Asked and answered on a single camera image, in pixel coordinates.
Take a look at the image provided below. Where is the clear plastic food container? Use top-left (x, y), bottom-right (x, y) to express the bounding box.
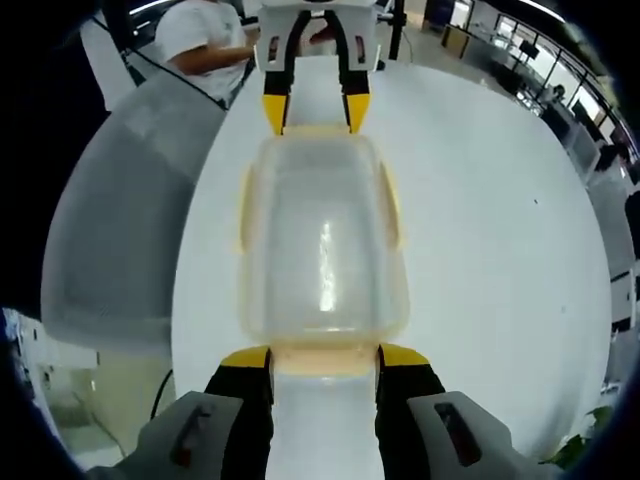
top-left (230, 123), bottom-right (412, 379)

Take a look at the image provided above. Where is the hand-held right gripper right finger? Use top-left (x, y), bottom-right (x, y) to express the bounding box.
top-left (374, 343), bottom-right (549, 480)

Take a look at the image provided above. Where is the grey mesh office chair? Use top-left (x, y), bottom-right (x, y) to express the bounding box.
top-left (39, 74), bottom-right (229, 351)

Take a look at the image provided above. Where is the black floor cable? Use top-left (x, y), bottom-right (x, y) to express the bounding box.
top-left (148, 367), bottom-right (175, 422)

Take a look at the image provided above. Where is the person's white shirt torso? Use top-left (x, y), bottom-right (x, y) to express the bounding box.
top-left (154, 0), bottom-right (262, 109)

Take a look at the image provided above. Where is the thin black cable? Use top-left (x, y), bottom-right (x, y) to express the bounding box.
top-left (119, 47), bottom-right (226, 109)

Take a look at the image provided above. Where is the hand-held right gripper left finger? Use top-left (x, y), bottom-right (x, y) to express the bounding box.
top-left (99, 343), bottom-right (275, 480)

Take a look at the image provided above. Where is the black stand pole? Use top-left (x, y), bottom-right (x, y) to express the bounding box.
top-left (387, 0), bottom-right (407, 62)

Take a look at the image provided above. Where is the green potted plant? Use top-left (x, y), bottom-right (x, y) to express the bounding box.
top-left (549, 404), bottom-right (616, 472)

